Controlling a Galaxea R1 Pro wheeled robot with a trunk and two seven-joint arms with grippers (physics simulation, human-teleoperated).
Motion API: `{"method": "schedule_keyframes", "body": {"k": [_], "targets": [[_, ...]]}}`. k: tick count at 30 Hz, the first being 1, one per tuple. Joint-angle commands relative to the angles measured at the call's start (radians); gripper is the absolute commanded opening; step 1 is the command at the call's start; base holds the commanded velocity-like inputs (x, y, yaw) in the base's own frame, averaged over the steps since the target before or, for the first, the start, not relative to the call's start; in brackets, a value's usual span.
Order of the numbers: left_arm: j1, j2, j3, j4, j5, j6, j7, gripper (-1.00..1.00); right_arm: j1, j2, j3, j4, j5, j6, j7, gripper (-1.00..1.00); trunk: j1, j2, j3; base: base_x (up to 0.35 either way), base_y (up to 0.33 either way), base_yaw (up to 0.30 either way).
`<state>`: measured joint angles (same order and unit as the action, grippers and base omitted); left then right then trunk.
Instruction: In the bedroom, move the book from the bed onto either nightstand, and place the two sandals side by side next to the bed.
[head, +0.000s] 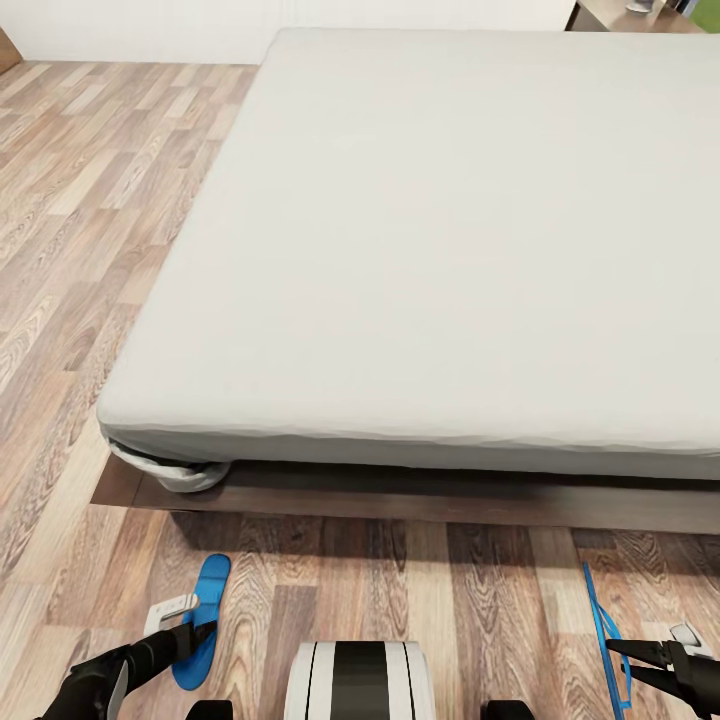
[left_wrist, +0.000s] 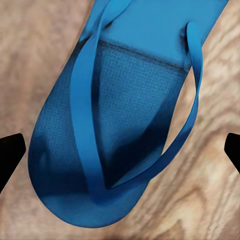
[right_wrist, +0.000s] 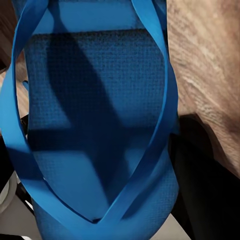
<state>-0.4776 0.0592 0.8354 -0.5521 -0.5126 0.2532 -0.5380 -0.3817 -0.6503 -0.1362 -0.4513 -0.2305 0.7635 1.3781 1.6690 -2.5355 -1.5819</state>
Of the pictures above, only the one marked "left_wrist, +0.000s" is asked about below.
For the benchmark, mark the sandal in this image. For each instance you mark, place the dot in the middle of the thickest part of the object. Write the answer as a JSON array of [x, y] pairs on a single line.
[[99, 137]]

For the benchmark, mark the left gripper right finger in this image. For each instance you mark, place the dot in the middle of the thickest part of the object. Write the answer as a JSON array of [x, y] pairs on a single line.
[[232, 149]]

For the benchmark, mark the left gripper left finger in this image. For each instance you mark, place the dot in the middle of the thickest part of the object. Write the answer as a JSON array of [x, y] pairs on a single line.
[[12, 149]]

